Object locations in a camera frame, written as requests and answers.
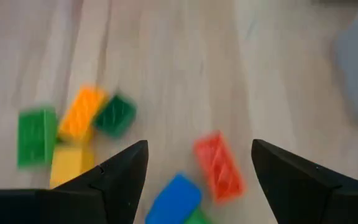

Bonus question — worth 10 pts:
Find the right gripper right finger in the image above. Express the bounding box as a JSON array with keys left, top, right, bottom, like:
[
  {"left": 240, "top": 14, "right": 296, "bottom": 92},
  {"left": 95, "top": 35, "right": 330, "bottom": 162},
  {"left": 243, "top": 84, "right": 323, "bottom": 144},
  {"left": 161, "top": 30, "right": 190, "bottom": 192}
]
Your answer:
[{"left": 251, "top": 138, "right": 358, "bottom": 224}]

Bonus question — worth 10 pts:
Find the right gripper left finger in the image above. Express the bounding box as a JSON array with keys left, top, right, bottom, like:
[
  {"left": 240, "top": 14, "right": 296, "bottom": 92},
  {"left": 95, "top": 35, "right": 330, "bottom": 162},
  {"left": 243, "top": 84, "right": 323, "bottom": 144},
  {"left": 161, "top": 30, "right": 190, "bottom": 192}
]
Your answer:
[{"left": 39, "top": 139, "right": 150, "bottom": 224}]

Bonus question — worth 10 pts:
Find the yellow toy brick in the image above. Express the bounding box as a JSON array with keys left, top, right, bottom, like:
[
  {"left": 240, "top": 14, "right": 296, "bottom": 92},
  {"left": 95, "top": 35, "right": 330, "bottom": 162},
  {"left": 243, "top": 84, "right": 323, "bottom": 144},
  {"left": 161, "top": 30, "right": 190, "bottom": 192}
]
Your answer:
[{"left": 49, "top": 145, "right": 96, "bottom": 190}]

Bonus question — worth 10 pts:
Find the blue toy brick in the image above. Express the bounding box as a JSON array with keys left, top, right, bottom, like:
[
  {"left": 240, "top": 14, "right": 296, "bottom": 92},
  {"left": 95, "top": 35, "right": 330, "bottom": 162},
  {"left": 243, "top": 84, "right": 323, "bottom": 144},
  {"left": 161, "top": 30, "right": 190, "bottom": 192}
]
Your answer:
[{"left": 144, "top": 172, "right": 203, "bottom": 224}]

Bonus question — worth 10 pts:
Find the dark green toy brick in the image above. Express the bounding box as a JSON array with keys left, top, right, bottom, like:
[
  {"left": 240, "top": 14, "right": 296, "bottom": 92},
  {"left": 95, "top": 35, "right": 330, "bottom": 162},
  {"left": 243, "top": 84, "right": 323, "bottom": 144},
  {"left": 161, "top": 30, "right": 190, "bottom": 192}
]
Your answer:
[{"left": 93, "top": 94, "right": 138, "bottom": 139}]

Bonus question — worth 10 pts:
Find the red-orange toy brick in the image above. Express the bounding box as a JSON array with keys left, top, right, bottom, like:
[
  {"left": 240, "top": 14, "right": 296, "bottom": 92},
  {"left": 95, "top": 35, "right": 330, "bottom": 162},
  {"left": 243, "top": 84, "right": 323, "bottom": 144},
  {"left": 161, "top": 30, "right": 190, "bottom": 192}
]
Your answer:
[{"left": 193, "top": 130, "right": 246, "bottom": 205}]

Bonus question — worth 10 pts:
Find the long yellow-orange toy brick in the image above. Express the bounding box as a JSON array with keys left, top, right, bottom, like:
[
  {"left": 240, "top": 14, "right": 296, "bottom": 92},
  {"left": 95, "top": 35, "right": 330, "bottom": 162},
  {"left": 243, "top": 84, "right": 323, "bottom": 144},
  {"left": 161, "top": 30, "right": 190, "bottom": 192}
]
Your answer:
[{"left": 57, "top": 86, "right": 108, "bottom": 143}]

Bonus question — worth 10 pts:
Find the large bright green toy brick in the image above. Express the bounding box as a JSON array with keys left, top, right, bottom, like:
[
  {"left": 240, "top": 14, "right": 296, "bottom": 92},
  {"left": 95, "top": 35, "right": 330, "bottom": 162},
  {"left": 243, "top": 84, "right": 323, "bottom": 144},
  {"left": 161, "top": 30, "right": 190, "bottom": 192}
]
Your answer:
[{"left": 16, "top": 106, "right": 59, "bottom": 169}]

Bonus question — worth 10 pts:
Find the light grey plastic bin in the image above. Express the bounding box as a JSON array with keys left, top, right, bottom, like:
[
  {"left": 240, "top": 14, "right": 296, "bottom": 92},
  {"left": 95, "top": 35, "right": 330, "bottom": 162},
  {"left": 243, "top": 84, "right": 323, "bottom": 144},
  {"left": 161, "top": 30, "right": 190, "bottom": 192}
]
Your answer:
[{"left": 334, "top": 0, "right": 358, "bottom": 127}]

